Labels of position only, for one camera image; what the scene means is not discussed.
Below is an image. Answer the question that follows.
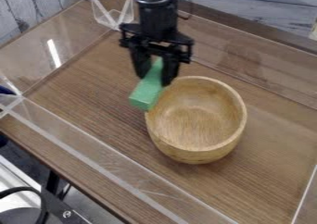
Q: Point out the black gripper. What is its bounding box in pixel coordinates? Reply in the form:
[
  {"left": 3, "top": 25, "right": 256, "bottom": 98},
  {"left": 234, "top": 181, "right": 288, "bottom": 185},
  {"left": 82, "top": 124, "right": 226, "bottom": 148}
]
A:
[{"left": 121, "top": 0, "right": 193, "bottom": 86}]

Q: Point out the green rectangular block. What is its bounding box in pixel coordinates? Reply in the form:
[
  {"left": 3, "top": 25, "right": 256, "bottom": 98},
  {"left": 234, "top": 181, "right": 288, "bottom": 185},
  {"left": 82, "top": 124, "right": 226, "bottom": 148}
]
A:
[{"left": 129, "top": 57, "right": 163, "bottom": 111}]

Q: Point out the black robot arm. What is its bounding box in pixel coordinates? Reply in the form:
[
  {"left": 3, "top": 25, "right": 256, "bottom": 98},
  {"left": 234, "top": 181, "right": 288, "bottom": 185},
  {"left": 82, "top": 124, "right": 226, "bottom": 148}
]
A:
[{"left": 119, "top": 0, "right": 194, "bottom": 86}]

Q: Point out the brown wooden bowl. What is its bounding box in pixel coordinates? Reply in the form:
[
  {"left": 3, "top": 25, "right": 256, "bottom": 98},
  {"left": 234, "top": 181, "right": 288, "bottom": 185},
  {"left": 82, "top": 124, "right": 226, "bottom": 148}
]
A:
[{"left": 145, "top": 76, "right": 248, "bottom": 164}]

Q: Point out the blue object at left edge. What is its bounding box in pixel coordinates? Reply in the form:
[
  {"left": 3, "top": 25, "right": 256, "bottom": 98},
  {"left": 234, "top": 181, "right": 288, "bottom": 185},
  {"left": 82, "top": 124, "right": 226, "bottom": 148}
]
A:
[{"left": 0, "top": 85, "right": 15, "bottom": 95}]

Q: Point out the black table leg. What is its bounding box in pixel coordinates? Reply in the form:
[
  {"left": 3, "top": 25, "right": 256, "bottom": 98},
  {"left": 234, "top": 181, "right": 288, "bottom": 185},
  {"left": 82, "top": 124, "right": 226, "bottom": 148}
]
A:
[{"left": 46, "top": 171, "right": 60, "bottom": 194}]

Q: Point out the clear acrylic corner bracket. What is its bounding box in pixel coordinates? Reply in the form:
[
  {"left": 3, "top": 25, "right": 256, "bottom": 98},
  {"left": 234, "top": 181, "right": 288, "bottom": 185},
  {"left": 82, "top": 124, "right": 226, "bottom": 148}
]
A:
[{"left": 91, "top": 0, "right": 135, "bottom": 31}]

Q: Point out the clear acrylic tray wall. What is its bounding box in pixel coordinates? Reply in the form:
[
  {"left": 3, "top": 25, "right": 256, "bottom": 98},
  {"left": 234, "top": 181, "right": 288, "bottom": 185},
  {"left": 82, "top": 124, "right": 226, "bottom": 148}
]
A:
[{"left": 0, "top": 0, "right": 317, "bottom": 224}]

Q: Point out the black metal base plate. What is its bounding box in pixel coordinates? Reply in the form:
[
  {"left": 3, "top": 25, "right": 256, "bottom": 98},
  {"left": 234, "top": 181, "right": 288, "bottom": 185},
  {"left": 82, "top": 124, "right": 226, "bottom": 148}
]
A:
[{"left": 42, "top": 190, "right": 91, "bottom": 224}]

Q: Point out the black cable loop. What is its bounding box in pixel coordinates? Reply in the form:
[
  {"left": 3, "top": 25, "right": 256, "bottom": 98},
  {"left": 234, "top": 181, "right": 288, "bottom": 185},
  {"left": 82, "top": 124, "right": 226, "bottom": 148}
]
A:
[{"left": 0, "top": 186, "right": 51, "bottom": 224}]

